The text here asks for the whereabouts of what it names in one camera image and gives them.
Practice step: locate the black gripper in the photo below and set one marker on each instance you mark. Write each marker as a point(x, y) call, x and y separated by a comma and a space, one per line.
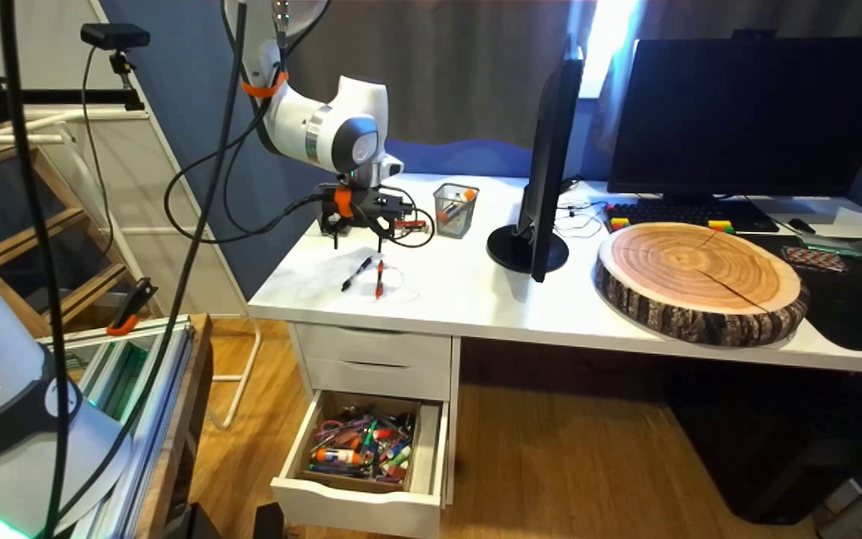
point(385, 207)

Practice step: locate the orange pen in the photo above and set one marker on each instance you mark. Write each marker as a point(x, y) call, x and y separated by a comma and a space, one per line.
point(379, 283)

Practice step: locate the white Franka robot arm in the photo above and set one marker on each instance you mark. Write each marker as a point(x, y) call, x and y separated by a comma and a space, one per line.
point(314, 131)

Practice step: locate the mesh pen holder with pens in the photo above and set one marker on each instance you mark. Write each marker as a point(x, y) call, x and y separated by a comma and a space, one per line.
point(456, 210)

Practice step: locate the white desk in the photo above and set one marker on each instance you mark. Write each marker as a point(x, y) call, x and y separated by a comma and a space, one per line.
point(450, 295)

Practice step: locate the closed white desk drawer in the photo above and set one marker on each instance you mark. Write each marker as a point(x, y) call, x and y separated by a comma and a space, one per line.
point(373, 361)

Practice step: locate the open white desk drawer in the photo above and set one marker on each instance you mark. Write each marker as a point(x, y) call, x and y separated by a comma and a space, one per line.
point(359, 499)

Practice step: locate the black bin under desk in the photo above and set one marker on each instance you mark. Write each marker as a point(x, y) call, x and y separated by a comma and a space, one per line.
point(780, 450)

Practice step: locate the black pen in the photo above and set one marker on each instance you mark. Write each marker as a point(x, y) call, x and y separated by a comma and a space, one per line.
point(355, 273)

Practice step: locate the small red black stapler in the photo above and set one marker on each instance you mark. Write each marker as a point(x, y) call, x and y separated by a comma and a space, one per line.
point(415, 227)

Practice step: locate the grey curtain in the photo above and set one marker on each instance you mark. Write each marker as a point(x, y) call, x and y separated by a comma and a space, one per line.
point(450, 69)

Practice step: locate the thin black monitor on stand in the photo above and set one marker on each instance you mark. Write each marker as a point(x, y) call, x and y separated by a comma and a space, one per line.
point(542, 170)

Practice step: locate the pile of coloured markers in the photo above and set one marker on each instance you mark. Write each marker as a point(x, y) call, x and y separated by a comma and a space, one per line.
point(362, 448)

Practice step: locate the orange black clamp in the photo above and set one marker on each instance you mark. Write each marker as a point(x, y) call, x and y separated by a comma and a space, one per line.
point(132, 303)

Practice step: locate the stack of pale green trays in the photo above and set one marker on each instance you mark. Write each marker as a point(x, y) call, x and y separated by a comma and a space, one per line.
point(147, 399)

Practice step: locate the black webcam on stand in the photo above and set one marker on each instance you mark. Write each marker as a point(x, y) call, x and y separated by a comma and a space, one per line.
point(115, 38)

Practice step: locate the black keyboard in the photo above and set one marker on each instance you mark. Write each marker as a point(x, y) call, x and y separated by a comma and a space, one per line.
point(688, 213)

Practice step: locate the round wood log cushion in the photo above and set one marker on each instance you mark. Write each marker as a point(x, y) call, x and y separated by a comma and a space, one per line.
point(702, 283)

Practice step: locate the wooden ladder shelf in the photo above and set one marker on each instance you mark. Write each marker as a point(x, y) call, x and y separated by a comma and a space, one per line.
point(12, 228)

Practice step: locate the large black monitor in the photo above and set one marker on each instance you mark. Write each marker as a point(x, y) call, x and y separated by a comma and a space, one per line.
point(754, 116)

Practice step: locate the black computer mouse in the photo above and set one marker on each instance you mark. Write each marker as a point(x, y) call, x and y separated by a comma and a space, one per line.
point(801, 227)

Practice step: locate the white flat box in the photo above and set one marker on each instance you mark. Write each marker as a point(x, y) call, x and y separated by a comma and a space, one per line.
point(829, 213)

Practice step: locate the black wrist camera orange mount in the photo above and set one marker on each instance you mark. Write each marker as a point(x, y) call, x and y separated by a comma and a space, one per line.
point(335, 201)

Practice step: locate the white metal rack frame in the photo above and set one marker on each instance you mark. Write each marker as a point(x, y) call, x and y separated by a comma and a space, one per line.
point(178, 249)

